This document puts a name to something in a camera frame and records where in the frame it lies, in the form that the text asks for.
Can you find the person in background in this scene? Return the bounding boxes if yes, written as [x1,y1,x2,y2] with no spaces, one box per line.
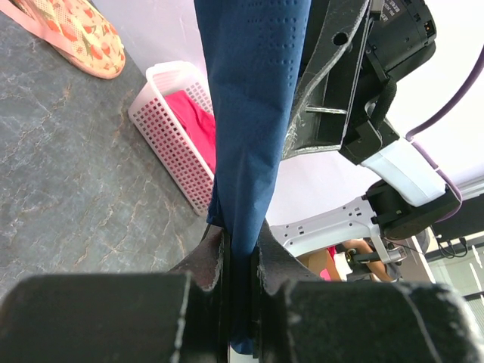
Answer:
[298,237,402,283]

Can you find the pink cloth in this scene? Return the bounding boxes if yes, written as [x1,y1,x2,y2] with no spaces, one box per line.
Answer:
[164,91,216,172]

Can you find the dark blue paper napkin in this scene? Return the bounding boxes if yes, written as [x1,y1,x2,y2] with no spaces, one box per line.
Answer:
[194,1,311,355]

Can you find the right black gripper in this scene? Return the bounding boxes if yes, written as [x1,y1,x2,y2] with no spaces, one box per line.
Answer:
[282,0,436,165]

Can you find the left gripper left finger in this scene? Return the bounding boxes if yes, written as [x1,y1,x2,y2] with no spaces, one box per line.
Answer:
[1,226,230,362]

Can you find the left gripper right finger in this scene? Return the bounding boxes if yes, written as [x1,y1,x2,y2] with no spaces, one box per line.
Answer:
[253,225,483,363]

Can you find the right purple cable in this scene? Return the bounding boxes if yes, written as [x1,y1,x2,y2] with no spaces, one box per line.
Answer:
[405,48,484,205]

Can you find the white perforated plastic basket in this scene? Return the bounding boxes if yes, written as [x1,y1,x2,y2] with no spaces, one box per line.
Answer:
[128,60,213,216]

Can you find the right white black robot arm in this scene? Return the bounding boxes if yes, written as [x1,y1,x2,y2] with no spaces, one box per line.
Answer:
[271,1,461,263]

